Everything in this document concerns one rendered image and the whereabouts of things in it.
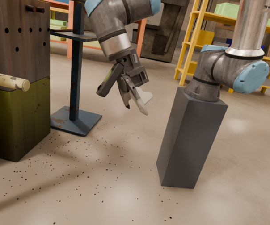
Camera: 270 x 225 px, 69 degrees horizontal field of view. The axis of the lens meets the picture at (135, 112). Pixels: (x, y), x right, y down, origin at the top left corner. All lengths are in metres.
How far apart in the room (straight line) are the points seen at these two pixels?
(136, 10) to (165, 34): 5.05
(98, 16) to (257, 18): 0.59
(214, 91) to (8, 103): 1.08
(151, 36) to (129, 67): 5.04
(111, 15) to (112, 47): 0.08
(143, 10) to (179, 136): 0.71
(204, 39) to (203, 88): 2.70
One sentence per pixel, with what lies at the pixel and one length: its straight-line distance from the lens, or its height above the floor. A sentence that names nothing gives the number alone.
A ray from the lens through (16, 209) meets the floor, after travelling 1.19.
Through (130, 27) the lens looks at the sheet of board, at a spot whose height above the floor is 0.59.
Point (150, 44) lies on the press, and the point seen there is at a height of 0.39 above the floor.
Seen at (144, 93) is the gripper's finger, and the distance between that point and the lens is 0.61.
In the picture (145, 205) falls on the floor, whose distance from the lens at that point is 1.21.
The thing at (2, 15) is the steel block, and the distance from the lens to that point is 1.12.
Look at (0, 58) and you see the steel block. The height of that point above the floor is 0.64.
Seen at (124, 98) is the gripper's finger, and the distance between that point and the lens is 0.69.
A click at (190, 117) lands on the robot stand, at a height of 0.51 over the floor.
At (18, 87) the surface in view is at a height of 0.62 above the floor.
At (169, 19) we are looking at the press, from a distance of 5.67.
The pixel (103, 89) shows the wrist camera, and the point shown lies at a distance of 0.59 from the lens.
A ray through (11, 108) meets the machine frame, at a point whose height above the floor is 0.37.
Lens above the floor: 0.91
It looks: 25 degrees down
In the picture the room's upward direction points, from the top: 11 degrees clockwise
